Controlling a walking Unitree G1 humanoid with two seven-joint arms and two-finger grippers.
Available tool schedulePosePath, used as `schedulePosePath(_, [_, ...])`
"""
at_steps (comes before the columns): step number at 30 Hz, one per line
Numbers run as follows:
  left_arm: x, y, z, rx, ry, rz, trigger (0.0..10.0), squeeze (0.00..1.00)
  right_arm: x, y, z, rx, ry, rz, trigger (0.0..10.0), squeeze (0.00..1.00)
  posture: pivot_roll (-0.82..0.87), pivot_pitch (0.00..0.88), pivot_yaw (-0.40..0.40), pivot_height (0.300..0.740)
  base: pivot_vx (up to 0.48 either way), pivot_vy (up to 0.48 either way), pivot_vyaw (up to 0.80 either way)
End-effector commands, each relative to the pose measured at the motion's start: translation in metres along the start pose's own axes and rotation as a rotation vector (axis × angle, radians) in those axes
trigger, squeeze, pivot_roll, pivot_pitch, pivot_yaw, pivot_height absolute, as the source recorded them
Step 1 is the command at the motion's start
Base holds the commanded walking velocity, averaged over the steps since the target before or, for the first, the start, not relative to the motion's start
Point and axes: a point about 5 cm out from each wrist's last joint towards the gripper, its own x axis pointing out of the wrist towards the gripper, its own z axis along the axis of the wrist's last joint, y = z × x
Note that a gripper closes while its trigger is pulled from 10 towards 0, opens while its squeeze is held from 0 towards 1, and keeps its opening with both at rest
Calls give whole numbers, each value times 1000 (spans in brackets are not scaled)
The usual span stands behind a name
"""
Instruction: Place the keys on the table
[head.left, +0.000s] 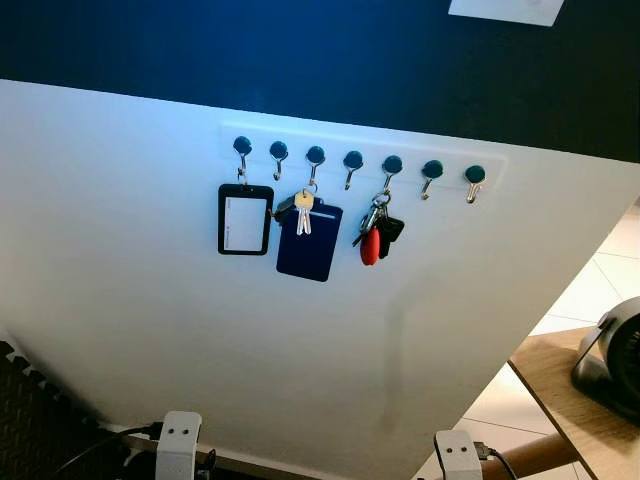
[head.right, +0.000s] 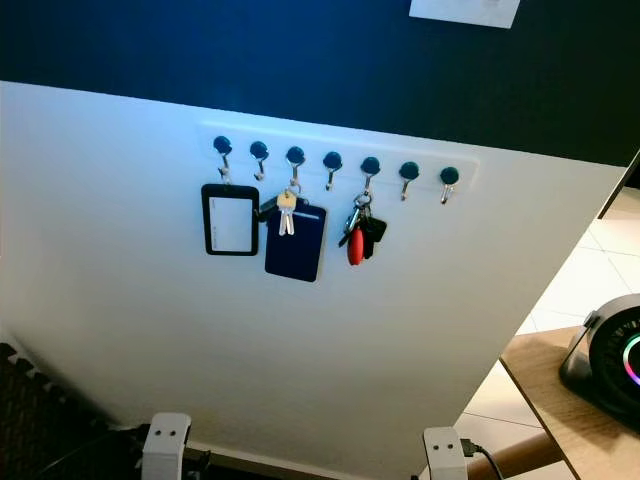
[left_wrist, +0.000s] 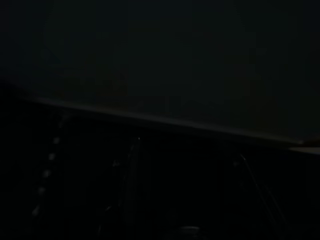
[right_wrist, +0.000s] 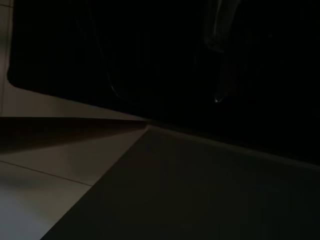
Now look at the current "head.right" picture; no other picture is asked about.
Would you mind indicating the white partition board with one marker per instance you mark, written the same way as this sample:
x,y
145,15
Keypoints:
x,y
140,330

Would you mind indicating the teal knob metal hook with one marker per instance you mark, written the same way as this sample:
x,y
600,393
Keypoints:
x,y
408,171
295,155
332,159
449,176
370,165
259,150
222,145

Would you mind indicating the gold and silver key pair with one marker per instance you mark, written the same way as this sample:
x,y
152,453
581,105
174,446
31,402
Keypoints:
x,y
287,210

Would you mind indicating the navy card holder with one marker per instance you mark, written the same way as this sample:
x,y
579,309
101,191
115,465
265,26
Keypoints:
x,y
295,255

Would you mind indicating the round wooden table leg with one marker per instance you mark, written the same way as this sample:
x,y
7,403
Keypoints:
x,y
525,455

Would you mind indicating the black frame badge holder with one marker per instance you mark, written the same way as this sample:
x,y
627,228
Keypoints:
x,y
230,222

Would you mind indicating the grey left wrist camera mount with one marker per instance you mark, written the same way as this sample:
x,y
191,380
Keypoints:
x,y
166,445

